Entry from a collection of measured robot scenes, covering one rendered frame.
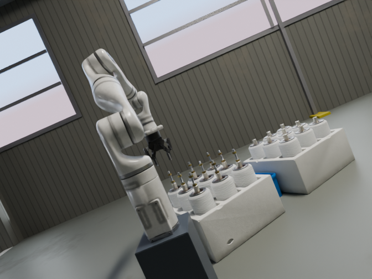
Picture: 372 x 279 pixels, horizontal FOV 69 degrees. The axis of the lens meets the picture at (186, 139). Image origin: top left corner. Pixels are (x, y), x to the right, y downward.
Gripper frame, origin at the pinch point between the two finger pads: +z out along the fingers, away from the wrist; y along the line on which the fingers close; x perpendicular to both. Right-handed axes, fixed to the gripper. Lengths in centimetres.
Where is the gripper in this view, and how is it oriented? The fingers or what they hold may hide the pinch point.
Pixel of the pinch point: (163, 160)
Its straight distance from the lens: 131.8
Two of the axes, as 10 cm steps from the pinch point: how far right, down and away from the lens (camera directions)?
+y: -8.4, 4.0, -3.6
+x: 3.6, -0.8, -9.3
